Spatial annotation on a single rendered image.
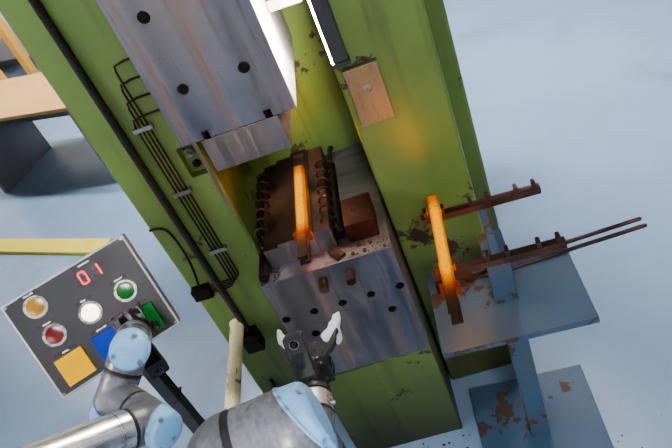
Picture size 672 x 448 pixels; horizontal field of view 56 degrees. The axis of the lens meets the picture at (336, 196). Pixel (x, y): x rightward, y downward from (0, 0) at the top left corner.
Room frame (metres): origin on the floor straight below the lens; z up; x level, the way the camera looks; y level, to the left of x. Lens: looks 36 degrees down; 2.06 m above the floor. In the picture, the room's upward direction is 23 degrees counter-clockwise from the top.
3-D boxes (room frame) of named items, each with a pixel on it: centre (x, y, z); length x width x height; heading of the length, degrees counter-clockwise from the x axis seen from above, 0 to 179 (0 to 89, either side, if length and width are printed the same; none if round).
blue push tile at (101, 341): (1.27, 0.68, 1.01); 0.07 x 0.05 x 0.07; 106
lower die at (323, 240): (1.59, 0.11, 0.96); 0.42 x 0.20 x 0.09; 171
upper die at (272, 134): (1.59, 0.11, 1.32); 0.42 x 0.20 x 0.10; 171
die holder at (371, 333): (1.59, 0.06, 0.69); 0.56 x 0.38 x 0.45; 171
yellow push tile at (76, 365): (1.24, 0.78, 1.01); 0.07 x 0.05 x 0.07; 106
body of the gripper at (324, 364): (0.94, 0.20, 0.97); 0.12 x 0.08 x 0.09; 171
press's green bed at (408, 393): (1.59, 0.06, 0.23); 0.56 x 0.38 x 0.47; 171
